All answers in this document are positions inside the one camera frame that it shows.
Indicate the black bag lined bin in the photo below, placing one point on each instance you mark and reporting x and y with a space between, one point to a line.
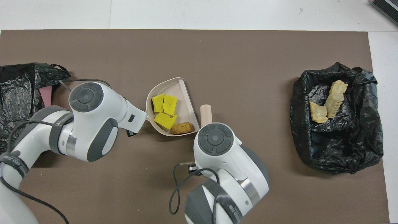
348 143

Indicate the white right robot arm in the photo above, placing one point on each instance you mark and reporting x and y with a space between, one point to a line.
224 161

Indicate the brown table mat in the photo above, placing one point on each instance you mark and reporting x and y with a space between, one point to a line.
124 49

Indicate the beige hand brush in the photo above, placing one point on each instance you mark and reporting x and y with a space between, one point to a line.
206 113

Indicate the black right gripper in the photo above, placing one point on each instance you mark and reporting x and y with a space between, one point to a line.
194 169

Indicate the pink bin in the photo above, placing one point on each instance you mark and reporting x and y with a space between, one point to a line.
46 95

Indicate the beige dumpling piece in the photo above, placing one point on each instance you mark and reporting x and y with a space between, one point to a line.
338 87
318 112
334 104

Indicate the beige plastic dustpan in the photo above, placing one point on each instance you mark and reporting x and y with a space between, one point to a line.
183 96

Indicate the black trash bag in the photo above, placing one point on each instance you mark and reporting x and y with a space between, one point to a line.
18 93

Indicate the brown bread roll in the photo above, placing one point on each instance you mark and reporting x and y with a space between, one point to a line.
182 128

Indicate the dark ribbed panel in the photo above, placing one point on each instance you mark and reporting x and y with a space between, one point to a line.
387 11

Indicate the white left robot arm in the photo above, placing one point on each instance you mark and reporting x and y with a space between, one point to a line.
99 118

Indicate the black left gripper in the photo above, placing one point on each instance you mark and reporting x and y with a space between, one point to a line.
131 133

